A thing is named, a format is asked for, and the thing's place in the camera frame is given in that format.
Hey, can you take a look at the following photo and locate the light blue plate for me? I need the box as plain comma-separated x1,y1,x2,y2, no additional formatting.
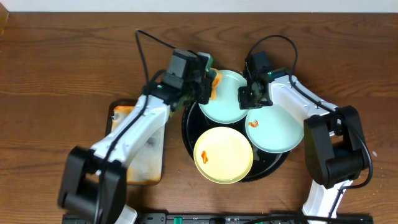
199,69,248,124
245,105,304,154

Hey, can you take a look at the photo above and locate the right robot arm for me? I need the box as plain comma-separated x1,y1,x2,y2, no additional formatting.
238,52,373,218

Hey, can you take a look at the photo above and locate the small rectangular black tray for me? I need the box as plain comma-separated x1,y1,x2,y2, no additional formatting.
105,100,137,136

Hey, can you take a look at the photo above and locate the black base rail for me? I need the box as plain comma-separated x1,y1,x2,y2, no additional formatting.
61,213,374,224

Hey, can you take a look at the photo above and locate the green yellow sponge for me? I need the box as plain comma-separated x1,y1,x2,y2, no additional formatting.
208,68,223,101

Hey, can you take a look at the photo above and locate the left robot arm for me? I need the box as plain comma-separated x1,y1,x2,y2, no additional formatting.
58,49,214,223

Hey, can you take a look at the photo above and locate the round black tray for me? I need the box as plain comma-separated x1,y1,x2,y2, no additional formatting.
182,102,289,182

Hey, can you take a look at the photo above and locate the stained white cloth pad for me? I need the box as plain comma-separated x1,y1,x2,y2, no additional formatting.
110,105,165,185

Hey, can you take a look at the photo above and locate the yellow plate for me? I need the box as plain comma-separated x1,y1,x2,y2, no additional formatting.
193,127,254,184

